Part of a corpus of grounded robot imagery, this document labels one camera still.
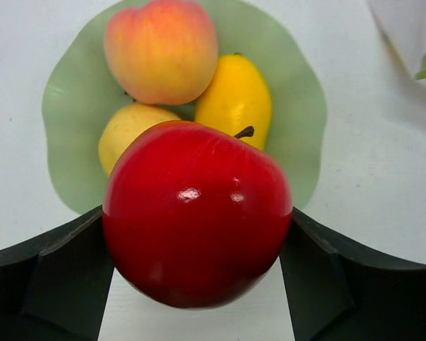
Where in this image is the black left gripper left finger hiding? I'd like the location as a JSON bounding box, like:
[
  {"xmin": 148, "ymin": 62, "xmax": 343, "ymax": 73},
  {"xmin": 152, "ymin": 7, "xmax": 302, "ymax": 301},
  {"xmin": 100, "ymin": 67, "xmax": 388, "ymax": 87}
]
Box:
[{"xmin": 0, "ymin": 207, "xmax": 114, "ymax": 340}]

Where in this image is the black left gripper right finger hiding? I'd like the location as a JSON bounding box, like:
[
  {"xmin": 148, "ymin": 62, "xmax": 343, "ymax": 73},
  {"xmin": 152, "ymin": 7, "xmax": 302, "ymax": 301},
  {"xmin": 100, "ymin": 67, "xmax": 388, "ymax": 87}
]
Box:
[{"xmin": 280, "ymin": 209, "xmax": 426, "ymax": 340}]

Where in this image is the red fake apple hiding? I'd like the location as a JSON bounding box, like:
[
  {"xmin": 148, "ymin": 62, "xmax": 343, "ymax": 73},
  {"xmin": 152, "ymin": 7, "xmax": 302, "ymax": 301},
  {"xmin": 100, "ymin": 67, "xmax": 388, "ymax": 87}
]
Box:
[{"xmin": 102, "ymin": 121, "xmax": 293, "ymax": 309}]

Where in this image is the yellow fake banana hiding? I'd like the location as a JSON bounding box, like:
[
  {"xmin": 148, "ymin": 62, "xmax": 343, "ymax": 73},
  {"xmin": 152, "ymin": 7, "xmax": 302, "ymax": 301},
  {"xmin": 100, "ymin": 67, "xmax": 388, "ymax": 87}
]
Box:
[{"xmin": 195, "ymin": 54, "xmax": 273, "ymax": 150}]

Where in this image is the peach coloured fake peach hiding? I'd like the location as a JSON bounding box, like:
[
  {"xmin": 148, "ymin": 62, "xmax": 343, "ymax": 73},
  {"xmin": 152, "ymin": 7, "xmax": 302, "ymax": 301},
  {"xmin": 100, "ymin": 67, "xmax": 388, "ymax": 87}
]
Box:
[{"xmin": 104, "ymin": 1, "xmax": 219, "ymax": 105}]

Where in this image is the white plastic bag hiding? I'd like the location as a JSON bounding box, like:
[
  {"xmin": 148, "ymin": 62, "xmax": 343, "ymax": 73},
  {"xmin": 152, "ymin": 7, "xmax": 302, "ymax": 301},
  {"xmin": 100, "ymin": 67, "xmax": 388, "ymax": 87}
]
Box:
[{"xmin": 368, "ymin": 0, "xmax": 426, "ymax": 80}]

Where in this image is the green wavy glass bowl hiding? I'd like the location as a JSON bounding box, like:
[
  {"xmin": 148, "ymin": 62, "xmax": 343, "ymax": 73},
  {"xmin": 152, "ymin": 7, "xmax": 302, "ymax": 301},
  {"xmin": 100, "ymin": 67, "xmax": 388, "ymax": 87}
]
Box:
[{"xmin": 42, "ymin": 1, "xmax": 327, "ymax": 214}]

